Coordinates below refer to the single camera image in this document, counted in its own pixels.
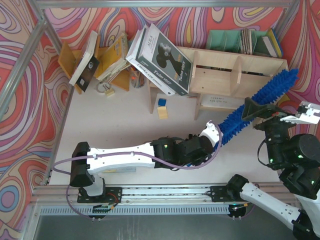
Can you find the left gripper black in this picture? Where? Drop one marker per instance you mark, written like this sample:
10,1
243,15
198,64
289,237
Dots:
204,144

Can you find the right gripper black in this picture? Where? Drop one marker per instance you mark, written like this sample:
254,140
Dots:
266,117

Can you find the blue fluffy duster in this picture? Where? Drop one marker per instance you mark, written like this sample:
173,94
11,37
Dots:
268,94

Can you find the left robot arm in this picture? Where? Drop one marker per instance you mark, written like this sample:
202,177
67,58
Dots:
166,153

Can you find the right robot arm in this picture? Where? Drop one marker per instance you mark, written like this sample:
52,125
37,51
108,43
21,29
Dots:
298,157

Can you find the light wooden bookshelf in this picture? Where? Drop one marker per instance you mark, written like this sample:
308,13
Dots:
228,75

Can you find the spiral notebook white cover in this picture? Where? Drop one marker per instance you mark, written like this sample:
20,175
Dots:
221,102

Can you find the blue eraser block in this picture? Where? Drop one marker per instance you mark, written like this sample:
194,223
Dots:
162,102

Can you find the beige calculator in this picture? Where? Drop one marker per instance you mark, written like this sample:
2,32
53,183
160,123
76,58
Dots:
120,170

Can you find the green desk organizer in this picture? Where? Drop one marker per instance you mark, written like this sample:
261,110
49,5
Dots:
230,41

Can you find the blue covered notebook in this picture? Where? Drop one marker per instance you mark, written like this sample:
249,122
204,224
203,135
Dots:
273,39

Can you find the pencil cup with pencils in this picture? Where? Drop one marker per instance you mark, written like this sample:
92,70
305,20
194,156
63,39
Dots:
136,78

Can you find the white Chokladfabriken book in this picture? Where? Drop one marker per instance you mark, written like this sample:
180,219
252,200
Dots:
131,58

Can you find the Twins story book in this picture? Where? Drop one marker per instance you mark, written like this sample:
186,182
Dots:
158,55

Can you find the yellow worn book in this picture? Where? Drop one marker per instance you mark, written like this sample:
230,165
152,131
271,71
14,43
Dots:
113,60

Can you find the black white paperback book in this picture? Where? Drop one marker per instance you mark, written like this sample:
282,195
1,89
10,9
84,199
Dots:
86,63

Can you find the orange wooden book stand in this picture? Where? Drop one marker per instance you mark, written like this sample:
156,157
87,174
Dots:
67,61

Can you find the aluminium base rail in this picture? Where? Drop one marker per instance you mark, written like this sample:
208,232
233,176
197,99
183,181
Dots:
179,193

